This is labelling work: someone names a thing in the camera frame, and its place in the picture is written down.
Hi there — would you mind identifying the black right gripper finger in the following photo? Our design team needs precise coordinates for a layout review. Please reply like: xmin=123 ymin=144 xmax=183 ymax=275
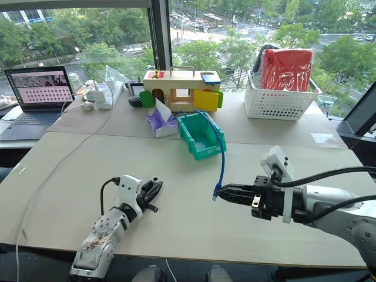
xmin=220 ymin=183 xmax=256 ymax=195
xmin=219 ymin=190 xmax=254 ymax=209

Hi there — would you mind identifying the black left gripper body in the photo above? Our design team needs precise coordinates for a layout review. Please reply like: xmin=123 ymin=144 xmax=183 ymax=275
xmin=135 ymin=182 xmax=154 ymax=211

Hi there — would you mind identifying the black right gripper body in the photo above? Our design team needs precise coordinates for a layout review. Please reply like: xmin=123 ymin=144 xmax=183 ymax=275
xmin=250 ymin=175 xmax=286 ymax=221

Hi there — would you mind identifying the blue network cable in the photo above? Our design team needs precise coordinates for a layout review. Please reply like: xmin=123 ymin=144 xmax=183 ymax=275
xmin=193 ymin=109 xmax=227 ymax=202

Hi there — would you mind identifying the green plastic bin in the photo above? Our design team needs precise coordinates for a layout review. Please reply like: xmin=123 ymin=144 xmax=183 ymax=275
xmin=176 ymin=111 xmax=227 ymax=161

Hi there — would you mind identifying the purple tissue pack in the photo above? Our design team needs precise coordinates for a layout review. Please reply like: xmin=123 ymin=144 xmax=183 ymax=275
xmin=146 ymin=98 xmax=179 ymax=139

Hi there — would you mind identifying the clear plastic bag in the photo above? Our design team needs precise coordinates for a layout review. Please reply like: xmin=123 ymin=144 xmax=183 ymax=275
xmin=310 ymin=132 xmax=339 ymax=145

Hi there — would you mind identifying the white perforated plastic basket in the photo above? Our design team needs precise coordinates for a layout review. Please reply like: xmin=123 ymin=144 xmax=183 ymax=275
xmin=244 ymin=69 xmax=323 ymax=121

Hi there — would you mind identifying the black handheld screen device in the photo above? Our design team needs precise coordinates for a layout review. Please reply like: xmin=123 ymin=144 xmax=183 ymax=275
xmin=127 ymin=81 xmax=145 ymax=109

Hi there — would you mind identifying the white power strip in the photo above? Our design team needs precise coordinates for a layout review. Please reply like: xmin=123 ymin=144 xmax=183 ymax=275
xmin=96 ymin=78 xmax=125 ymax=110

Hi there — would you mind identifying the wooden latch toy box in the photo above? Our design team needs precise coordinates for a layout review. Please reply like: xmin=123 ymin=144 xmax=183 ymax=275
xmin=139 ymin=65 xmax=224 ymax=113

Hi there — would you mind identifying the white power adapter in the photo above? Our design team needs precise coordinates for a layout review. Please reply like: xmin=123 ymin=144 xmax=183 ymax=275
xmin=89 ymin=83 xmax=107 ymax=103

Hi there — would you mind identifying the red package in plastic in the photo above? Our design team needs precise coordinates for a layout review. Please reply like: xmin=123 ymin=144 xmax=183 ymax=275
xmin=261 ymin=48 xmax=314 ymax=92

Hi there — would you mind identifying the dark monitor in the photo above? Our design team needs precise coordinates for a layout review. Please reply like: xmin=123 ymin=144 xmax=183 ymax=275
xmin=342 ymin=84 xmax=376 ymax=137

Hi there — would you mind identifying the clear plastic cup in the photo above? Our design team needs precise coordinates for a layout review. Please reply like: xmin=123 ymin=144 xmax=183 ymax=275
xmin=68 ymin=72 xmax=83 ymax=92

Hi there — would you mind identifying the open grey laptop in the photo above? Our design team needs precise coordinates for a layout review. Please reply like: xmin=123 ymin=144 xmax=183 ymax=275
xmin=0 ymin=65 xmax=76 ymax=142

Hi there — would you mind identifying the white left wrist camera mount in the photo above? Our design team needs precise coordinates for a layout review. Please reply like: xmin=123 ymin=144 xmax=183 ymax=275
xmin=117 ymin=174 xmax=143 ymax=216

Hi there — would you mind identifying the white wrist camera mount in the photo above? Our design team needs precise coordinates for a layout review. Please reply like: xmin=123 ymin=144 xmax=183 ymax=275
xmin=259 ymin=145 xmax=295 ymax=224
xmin=117 ymin=174 xmax=143 ymax=216

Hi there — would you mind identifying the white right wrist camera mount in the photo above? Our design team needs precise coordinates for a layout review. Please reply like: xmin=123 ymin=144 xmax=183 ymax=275
xmin=259 ymin=145 xmax=295 ymax=224

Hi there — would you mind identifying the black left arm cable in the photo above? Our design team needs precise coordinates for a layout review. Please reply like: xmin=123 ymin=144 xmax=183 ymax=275
xmin=100 ymin=176 xmax=121 ymax=216

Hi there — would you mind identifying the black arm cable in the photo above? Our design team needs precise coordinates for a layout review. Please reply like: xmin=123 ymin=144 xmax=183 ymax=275
xmin=100 ymin=176 xmax=121 ymax=216
xmin=270 ymin=166 xmax=376 ymax=220

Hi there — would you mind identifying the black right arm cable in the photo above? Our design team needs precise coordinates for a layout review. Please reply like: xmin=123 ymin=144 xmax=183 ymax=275
xmin=270 ymin=166 xmax=376 ymax=220

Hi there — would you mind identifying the long white cable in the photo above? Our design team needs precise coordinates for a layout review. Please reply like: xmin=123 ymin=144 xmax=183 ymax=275
xmin=15 ymin=76 xmax=116 ymax=282

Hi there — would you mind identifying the dark window frame post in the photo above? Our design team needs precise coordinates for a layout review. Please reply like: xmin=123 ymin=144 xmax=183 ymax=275
xmin=146 ymin=0 xmax=173 ymax=80

